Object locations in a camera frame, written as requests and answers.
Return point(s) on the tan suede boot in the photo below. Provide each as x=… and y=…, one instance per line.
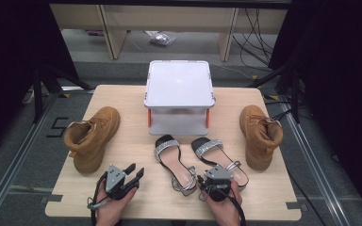
x=259, y=141
x=91, y=147

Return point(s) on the metal floor rail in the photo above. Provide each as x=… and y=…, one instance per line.
x=314, y=169
x=15, y=163

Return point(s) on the black curtain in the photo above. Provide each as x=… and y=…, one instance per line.
x=9, y=62
x=342, y=78

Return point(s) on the person's left hand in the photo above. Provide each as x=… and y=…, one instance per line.
x=110, y=210

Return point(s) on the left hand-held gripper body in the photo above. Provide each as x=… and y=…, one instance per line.
x=114, y=180

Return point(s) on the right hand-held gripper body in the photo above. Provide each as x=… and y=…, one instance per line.
x=218, y=185

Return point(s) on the beige desk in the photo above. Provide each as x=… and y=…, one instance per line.
x=169, y=17

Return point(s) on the clear plastic bag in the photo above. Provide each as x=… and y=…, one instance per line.
x=162, y=39

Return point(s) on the person's right hand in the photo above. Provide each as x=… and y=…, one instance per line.
x=227, y=212

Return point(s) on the white two-tier shoe rack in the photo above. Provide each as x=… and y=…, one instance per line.
x=179, y=83

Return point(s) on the black metal stand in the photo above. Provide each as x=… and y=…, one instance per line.
x=38, y=94
x=295, y=97

